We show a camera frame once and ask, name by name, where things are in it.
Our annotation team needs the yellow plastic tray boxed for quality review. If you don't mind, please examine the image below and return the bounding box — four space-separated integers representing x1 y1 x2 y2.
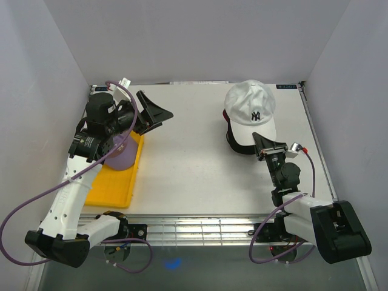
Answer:
84 132 144 209

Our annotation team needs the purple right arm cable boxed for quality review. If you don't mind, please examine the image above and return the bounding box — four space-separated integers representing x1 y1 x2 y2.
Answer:
248 148 316 264

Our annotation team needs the aluminium table edge rail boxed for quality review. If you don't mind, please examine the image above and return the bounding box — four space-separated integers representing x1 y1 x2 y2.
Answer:
126 213 266 247

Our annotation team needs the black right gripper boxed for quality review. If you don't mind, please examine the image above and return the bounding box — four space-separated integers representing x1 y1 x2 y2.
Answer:
252 132 289 187

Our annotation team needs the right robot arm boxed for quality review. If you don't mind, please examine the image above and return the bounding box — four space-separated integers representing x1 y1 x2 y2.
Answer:
252 132 372 264

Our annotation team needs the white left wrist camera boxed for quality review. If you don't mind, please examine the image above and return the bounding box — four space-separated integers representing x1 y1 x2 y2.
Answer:
105 78 131 102

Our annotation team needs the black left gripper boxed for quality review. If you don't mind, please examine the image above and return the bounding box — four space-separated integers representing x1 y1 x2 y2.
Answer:
105 90 173 137

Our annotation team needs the red baseball cap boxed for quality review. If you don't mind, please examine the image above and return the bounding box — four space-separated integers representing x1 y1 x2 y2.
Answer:
222 110 229 122

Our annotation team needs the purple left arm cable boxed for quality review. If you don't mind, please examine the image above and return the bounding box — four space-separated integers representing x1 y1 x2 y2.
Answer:
0 79 152 273

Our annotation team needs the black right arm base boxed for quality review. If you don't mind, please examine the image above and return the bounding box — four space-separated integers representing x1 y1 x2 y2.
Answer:
255 222 315 264

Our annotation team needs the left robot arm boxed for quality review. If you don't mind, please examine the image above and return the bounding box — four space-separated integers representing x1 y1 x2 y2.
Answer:
25 91 173 268

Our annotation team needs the white baseball cap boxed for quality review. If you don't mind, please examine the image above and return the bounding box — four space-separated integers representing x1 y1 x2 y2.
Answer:
224 79 276 146

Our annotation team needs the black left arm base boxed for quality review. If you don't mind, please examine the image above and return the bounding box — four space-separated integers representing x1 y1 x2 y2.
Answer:
102 223 149 264

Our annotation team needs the black baseball cap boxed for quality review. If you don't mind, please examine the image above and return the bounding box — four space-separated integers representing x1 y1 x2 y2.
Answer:
226 123 255 155

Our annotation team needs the purple baseball cap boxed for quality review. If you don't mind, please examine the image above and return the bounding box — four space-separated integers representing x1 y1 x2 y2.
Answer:
104 134 138 171

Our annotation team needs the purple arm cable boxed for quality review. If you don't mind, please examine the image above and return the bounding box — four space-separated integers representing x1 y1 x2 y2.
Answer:
248 148 316 264
0 79 152 273

